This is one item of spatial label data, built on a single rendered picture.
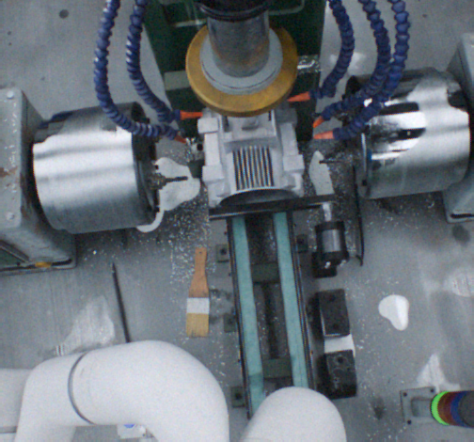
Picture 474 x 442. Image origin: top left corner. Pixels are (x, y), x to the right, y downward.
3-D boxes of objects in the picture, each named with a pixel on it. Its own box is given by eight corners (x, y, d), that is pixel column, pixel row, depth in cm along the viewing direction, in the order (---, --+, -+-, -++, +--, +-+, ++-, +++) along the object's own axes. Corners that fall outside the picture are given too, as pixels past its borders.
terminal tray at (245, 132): (217, 101, 130) (214, 84, 123) (271, 94, 129) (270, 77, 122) (224, 156, 126) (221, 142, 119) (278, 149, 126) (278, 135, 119)
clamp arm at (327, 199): (334, 194, 130) (208, 209, 131) (335, 189, 127) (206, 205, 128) (336, 211, 129) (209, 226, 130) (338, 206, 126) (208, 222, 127)
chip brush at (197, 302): (190, 248, 149) (190, 247, 148) (212, 248, 149) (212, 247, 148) (185, 338, 143) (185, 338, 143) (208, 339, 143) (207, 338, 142)
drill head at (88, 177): (15, 149, 146) (-32, 102, 123) (170, 128, 146) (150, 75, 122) (15, 254, 139) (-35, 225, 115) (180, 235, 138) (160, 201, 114)
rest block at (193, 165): (189, 155, 156) (182, 135, 144) (218, 151, 156) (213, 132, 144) (191, 179, 154) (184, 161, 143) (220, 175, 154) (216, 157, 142)
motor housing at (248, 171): (205, 133, 144) (195, 95, 126) (290, 122, 144) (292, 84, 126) (213, 219, 138) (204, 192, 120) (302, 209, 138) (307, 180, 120)
